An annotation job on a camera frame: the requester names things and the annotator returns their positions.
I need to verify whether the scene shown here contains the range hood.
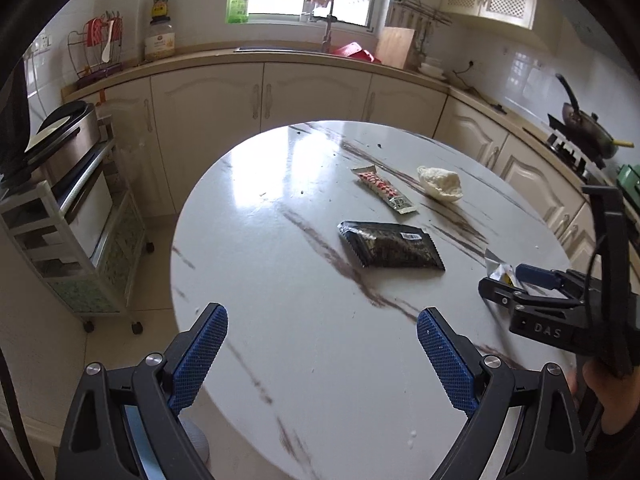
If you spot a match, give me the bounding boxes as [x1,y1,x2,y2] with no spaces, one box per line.
[553,0,630,70]

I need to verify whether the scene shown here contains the white spoon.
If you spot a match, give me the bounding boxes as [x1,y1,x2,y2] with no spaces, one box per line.
[101,20,115,64]

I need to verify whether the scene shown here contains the person's right hand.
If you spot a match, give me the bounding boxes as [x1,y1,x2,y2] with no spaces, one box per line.
[582,360,640,434]

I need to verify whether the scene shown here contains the large glass jar yellow label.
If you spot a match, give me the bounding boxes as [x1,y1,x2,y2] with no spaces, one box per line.
[143,0,176,62]

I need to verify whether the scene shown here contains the wooden cutting board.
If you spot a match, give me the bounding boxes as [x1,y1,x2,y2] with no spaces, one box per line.
[374,26,416,70]

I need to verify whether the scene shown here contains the white rolling storage cart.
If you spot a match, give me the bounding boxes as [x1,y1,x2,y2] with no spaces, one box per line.
[1,116,154,335]

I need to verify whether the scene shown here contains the silver yellow snack wrapper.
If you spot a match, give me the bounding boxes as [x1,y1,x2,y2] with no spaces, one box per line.
[484,249,523,288]

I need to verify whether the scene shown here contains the stacked white bowls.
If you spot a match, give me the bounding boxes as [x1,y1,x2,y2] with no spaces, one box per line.
[418,58,446,80]

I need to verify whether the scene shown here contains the red checkered ketchup packet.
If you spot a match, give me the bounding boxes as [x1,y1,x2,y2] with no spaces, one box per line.
[352,166,416,216]

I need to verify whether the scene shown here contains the black gas stove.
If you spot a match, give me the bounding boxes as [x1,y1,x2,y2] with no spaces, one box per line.
[522,127,611,185]

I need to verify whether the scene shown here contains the hanging utensil rack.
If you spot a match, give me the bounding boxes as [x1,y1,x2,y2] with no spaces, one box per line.
[385,0,452,55]

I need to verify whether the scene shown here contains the green dish soap bottle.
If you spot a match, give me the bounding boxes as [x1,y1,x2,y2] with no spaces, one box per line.
[227,0,248,24]

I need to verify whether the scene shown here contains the black silver rice cooker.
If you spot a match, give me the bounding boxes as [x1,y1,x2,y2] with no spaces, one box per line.
[1,100,101,191]

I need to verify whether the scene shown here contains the round white marble table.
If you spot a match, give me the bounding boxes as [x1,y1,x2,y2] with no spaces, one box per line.
[170,122,575,479]

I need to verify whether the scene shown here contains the green enamel box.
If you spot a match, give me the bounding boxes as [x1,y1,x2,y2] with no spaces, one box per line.
[616,164,640,203]

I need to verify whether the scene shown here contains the red basin in sink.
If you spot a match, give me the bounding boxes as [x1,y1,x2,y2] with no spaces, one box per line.
[332,41,381,64]

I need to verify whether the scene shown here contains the white bread bun piece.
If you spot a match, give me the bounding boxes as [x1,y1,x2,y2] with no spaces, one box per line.
[416,166,463,203]

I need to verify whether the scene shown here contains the cream lower kitchen cabinets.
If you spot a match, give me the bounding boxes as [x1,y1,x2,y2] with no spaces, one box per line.
[62,51,596,270]

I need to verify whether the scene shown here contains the black snack bag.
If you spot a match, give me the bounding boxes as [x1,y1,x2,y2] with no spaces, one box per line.
[337,221,446,271]

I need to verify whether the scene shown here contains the black wok pan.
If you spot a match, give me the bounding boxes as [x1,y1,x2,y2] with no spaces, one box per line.
[548,73,634,169]

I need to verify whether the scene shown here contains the red wire dish rack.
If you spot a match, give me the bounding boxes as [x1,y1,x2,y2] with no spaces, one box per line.
[66,11,124,88]

